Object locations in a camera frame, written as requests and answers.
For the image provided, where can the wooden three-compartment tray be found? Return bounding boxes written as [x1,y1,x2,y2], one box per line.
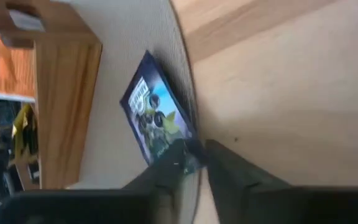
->
[0,0,103,190]

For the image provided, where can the dark blue tea bag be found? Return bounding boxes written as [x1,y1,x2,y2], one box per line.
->
[119,49,198,175]

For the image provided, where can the green yellow tea bag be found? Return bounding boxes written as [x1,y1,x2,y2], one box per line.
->
[9,104,40,166]

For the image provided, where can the orange white tea bag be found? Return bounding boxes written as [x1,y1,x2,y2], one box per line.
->
[0,32,37,103]

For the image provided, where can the round grey mat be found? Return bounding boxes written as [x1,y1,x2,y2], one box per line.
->
[50,0,200,224]

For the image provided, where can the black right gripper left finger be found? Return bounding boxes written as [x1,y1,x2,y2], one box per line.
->
[2,139,208,224]

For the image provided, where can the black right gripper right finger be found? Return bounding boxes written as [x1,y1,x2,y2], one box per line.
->
[204,139,358,224]

